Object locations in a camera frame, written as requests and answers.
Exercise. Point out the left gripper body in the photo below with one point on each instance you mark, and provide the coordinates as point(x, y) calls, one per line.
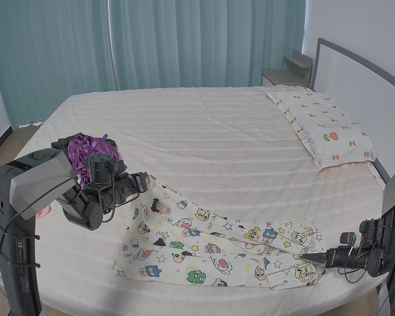
point(136, 184)

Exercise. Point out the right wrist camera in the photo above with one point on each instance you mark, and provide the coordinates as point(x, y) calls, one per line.
point(347, 238)

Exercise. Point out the blue-green curtain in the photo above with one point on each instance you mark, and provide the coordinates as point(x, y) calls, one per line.
point(200, 28)
point(52, 44)

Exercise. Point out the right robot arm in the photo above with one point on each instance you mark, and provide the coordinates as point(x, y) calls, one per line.
point(381, 239)

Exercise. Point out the white printed pyjama top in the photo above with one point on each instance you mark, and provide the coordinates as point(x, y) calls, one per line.
point(217, 242)

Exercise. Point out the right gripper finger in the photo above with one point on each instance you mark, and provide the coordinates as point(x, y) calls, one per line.
point(316, 257)

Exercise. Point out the white printed pillow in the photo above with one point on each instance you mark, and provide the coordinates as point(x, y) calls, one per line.
point(329, 130)

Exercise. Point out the black garment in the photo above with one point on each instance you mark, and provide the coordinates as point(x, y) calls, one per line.
point(61, 143)

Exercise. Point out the bed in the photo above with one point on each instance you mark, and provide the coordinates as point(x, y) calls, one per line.
point(200, 127)

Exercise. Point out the purple satin garment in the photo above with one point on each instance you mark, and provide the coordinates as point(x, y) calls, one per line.
point(80, 153)

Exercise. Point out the grey bedside table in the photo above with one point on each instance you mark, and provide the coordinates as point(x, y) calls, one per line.
point(283, 75)

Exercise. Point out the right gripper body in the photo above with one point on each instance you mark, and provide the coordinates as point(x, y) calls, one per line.
point(339, 257)

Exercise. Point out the pink garment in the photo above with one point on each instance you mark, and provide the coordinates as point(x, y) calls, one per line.
point(44, 211)

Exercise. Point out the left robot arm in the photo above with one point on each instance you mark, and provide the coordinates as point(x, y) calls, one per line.
point(36, 183)

